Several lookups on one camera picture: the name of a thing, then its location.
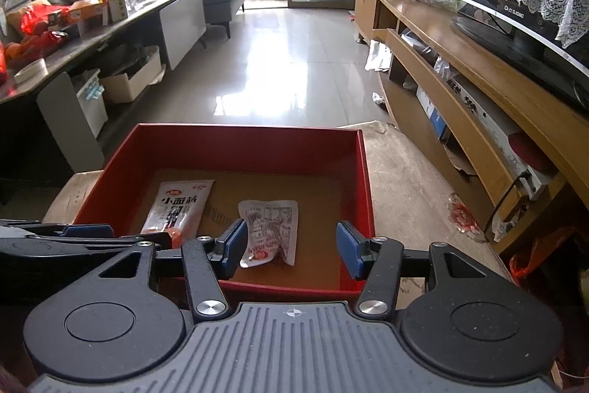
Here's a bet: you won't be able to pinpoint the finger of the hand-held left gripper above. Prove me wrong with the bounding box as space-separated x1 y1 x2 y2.
0 219 115 238
0 233 174 259

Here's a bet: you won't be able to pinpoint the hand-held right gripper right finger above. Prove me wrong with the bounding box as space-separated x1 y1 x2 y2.
336 221 503 323

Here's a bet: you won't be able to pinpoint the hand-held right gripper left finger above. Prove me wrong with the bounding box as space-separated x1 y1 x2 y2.
94 219 249 323

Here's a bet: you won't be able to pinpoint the white printed snack packet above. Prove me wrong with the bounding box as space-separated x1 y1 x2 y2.
237 199 299 269

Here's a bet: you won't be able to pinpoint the white orange snack packet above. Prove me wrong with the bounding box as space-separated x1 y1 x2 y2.
140 179 216 247

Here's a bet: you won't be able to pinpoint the red cardboard box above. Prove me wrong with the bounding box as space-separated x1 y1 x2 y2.
73 123 376 302

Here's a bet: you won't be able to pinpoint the white box of face masks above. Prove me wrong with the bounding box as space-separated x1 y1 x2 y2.
69 68 109 140

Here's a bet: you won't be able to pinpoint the white storage bin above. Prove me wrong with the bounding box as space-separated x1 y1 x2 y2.
98 45 167 105

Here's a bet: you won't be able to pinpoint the blue white box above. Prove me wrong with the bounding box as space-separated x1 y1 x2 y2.
416 85 452 141

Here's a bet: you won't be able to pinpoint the silver media player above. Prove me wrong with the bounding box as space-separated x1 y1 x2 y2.
447 79 555 198

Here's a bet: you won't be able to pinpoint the orange plastic bag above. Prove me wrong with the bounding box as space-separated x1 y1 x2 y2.
508 231 581 285

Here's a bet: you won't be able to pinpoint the oranges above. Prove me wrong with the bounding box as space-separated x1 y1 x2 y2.
0 38 29 63

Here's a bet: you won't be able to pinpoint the white paper sheets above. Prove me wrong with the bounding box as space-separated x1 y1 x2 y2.
365 40 393 72

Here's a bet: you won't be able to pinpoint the dark red cloth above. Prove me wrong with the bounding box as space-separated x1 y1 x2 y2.
507 130 554 173

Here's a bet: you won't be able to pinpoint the red plastic bag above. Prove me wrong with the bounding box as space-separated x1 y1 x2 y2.
20 4 71 38

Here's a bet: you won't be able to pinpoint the wooden television cabinet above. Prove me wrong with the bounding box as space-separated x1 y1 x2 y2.
353 0 589 256

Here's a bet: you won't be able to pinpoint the small white carton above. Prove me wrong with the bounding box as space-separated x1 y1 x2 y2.
106 0 130 25

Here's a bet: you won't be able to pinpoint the dark coffee table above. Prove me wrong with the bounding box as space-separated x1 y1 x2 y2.
0 0 208 175

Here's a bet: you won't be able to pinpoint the black flat television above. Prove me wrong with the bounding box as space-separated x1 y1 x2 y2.
439 0 589 118

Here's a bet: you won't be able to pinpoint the black cable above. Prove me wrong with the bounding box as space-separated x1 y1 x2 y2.
489 171 535 238

